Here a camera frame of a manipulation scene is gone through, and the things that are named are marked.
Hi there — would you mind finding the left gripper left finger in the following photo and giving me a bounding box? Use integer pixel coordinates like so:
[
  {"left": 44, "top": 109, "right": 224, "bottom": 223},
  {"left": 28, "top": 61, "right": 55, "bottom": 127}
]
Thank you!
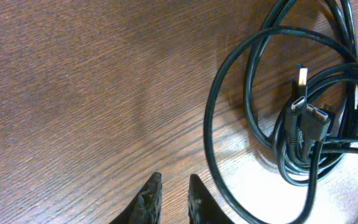
[{"left": 109, "top": 172, "right": 162, "bottom": 224}]

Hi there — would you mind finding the black micro-USB cable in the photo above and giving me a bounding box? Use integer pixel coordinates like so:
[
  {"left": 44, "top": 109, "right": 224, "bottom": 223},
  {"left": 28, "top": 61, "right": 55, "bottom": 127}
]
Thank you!
[{"left": 272, "top": 62, "right": 358, "bottom": 175}]

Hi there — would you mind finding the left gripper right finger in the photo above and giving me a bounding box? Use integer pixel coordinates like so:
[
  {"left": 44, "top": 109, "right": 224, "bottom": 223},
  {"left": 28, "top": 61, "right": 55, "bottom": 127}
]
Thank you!
[{"left": 188, "top": 174, "right": 234, "bottom": 224}]

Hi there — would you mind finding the black USB-A cable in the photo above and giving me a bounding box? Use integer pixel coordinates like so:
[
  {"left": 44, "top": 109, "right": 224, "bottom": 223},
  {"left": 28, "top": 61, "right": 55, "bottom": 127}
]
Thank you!
[{"left": 203, "top": 25, "right": 358, "bottom": 224}]

